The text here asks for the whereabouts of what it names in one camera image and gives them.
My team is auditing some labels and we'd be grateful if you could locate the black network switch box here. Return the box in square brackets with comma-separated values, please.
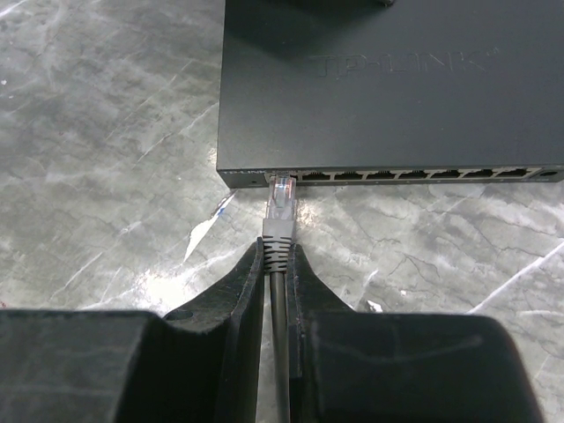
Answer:
[217, 1, 563, 189]

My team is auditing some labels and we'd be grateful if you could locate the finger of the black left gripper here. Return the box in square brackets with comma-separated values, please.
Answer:
[374, 0, 396, 7]

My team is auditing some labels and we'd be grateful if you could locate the grey ethernet cable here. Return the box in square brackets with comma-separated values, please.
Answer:
[262, 174, 299, 423]

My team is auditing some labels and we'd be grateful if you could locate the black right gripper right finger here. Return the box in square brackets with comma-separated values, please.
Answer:
[286, 245, 543, 422]

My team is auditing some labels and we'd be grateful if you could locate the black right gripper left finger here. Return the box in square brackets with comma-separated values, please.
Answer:
[1, 241, 264, 422]

